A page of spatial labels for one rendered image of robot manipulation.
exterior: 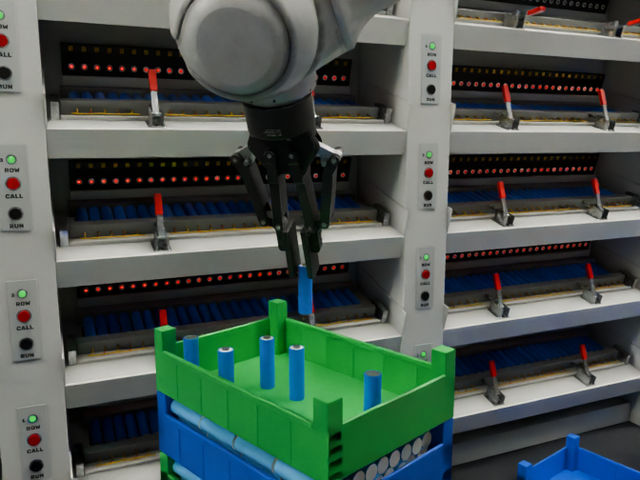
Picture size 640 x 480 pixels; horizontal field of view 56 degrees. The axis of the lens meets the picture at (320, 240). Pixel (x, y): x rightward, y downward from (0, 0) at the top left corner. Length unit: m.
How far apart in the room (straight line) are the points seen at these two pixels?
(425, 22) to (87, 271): 0.72
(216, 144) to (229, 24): 0.62
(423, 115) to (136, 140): 0.51
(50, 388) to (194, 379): 0.37
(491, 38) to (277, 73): 0.89
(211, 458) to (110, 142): 0.50
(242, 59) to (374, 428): 0.37
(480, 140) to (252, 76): 0.87
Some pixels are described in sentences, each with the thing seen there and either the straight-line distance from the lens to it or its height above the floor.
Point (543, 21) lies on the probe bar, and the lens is 1.42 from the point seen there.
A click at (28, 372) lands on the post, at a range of 1.03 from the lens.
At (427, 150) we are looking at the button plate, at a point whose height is 0.68.
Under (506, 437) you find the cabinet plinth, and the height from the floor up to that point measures 0.04.
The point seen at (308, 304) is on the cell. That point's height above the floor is 0.50.
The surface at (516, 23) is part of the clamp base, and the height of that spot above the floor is 0.93.
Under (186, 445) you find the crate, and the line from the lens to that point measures 0.77.
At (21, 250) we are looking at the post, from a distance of 0.99.
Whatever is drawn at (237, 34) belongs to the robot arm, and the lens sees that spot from 0.40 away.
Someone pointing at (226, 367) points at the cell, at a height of 0.45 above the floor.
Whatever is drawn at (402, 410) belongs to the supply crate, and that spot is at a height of 0.44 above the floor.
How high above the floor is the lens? 0.71
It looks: 9 degrees down
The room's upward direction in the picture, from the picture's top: straight up
